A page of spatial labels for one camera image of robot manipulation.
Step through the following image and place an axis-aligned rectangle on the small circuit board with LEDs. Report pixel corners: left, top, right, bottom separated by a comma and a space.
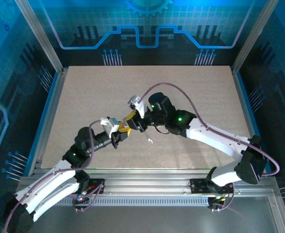
72, 193, 90, 206
207, 195, 228, 208

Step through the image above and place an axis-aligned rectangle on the grey metal bench panel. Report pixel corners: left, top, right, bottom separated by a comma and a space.
1, 189, 285, 233

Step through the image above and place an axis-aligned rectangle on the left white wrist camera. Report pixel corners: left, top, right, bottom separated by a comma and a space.
100, 116, 121, 134

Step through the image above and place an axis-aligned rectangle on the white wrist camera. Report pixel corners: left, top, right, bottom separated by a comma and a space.
100, 116, 121, 134
127, 95, 148, 119

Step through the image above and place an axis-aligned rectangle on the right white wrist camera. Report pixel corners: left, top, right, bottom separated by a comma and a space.
127, 95, 148, 119

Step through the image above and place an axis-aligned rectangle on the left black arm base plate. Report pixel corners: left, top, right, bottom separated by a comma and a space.
86, 178, 106, 195

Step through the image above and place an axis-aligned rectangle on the aluminium table side rail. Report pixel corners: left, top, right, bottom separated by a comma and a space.
27, 67, 69, 177
230, 67, 270, 177

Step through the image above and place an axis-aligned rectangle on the aluminium mounting rail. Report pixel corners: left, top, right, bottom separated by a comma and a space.
16, 168, 283, 195

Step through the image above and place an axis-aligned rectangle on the slotted grey cable duct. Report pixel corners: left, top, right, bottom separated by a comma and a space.
57, 197, 210, 207

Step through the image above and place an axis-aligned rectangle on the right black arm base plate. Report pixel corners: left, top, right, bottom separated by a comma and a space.
187, 178, 234, 195

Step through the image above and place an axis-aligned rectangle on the aluminium frame post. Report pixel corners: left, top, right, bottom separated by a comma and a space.
230, 0, 281, 75
13, 0, 65, 75

